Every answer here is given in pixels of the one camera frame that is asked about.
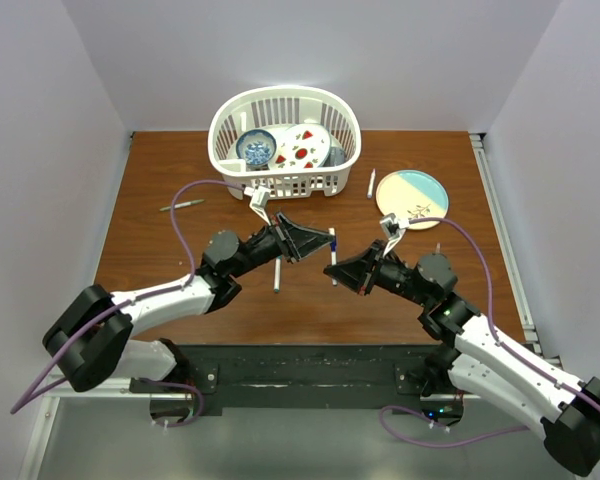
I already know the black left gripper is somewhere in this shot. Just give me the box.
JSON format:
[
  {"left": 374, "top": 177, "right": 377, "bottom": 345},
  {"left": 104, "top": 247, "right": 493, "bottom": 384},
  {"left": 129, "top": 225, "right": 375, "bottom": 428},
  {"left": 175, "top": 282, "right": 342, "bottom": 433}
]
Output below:
[{"left": 229, "top": 212, "right": 334, "bottom": 279}]

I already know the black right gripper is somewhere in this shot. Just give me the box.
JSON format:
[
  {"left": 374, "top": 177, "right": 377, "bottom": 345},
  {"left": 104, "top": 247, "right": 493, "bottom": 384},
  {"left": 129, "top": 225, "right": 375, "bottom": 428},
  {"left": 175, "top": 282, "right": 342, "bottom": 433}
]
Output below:
[{"left": 325, "top": 239, "right": 432, "bottom": 307}]

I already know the white pen with dark-blue tip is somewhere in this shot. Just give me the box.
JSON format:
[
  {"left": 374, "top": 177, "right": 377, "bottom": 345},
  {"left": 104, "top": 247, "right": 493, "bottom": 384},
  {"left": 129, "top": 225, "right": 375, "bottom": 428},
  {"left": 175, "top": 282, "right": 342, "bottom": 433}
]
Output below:
[{"left": 330, "top": 247, "right": 338, "bottom": 287}]

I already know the white pen with teal tip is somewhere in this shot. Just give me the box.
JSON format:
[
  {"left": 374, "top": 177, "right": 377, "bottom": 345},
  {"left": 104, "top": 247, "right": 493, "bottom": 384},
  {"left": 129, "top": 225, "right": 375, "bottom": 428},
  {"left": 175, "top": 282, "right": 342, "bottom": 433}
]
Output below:
[{"left": 273, "top": 256, "right": 282, "bottom": 293}]

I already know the white pen with blue end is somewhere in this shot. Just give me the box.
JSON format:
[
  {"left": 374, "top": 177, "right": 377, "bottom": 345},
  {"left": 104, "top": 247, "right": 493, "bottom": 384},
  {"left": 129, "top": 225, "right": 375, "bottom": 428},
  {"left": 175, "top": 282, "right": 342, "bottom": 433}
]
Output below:
[{"left": 366, "top": 169, "right": 376, "bottom": 200}]

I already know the blue and white pen cap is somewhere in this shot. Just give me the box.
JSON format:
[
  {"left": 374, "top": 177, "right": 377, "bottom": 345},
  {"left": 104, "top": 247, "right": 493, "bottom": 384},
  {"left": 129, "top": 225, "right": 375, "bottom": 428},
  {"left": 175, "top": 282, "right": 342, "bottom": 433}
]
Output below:
[{"left": 329, "top": 227, "right": 337, "bottom": 253}]

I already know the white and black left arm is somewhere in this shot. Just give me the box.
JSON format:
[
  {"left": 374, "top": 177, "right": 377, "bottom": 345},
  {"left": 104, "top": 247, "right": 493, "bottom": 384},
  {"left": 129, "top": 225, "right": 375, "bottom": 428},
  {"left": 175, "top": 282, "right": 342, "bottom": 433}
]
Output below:
[{"left": 42, "top": 212, "right": 334, "bottom": 392}]

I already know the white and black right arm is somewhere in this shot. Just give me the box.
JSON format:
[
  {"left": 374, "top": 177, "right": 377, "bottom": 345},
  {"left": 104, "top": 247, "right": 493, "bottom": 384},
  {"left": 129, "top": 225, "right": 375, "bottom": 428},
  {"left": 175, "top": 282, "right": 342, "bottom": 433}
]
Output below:
[{"left": 324, "top": 240, "right": 600, "bottom": 477}]

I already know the grey green pen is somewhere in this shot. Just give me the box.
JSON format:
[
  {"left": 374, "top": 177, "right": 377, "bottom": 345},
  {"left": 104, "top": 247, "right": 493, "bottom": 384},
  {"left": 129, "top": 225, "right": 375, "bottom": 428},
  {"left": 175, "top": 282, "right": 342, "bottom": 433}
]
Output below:
[{"left": 159, "top": 199, "right": 205, "bottom": 212}]

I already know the watermelon pattern plate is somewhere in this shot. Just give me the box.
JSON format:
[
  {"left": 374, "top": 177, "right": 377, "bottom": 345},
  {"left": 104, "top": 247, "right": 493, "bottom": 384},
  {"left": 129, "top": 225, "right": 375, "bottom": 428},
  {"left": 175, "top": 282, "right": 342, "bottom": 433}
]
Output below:
[{"left": 268, "top": 124, "right": 332, "bottom": 171}]

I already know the grey cup in basket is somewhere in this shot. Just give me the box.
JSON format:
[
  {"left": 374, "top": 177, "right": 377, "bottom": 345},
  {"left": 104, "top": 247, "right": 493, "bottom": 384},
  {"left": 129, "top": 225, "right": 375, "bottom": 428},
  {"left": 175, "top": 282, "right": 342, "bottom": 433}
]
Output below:
[{"left": 324, "top": 147, "right": 347, "bottom": 167}]

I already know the blue patterned bowl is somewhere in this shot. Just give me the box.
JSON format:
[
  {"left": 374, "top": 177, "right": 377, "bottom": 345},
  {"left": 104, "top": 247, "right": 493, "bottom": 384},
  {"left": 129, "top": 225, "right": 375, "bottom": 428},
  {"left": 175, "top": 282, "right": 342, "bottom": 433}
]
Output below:
[{"left": 235, "top": 129, "right": 277, "bottom": 168}]

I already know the cream and blue plate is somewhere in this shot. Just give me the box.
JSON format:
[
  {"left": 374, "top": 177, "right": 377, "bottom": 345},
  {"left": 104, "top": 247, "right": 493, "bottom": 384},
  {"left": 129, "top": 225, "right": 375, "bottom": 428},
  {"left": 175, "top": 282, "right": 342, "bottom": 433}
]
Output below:
[{"left": 375, "top": 170, "right": 450, "bottom": 221}]

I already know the white plastic dish basket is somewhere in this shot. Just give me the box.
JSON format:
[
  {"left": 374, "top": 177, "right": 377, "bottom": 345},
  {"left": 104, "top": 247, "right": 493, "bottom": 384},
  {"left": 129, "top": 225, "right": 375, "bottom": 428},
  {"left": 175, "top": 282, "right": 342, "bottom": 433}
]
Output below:
[{"left": 207, "top": 85, "right": 361, "bottom": 199}]

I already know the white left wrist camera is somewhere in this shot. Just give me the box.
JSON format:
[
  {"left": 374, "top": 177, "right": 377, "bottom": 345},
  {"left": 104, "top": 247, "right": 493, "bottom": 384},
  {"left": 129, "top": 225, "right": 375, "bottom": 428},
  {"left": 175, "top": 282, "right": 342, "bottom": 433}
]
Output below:
[{"left": 243, "top": 185, "right": 271, "bottom": 225}]

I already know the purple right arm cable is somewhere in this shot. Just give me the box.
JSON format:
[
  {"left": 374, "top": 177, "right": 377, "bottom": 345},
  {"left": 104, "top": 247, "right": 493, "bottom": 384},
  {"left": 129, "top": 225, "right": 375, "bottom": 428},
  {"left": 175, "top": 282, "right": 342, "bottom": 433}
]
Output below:
[{"left": 378, "top": 216, "right": 600, "bottom": 449}]

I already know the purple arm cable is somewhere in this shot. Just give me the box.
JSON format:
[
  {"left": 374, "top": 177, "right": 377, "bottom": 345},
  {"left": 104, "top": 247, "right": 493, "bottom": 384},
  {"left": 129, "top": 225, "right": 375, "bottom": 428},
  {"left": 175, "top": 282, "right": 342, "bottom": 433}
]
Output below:
[
  {"left": 378, "top": 216, "right": 600, "bottom": 449},
  {"left": 9, "top": 179, "right": 246, "bottom": 427}
]

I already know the aluminium frame rail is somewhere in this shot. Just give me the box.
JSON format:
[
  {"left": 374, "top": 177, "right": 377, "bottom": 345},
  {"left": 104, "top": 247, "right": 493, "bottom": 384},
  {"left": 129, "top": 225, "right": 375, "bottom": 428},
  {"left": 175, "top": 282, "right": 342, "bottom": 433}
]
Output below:
[{"left": 469, "top": 132, "right": 574, "bottom": 401}]

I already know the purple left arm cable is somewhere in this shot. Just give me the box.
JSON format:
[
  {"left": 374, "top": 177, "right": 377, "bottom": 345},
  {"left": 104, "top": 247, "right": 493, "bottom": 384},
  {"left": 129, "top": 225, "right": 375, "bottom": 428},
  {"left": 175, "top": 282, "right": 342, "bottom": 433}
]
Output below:
[{"left": 9, "top": 179, "right": 246, "bottom": 427}]

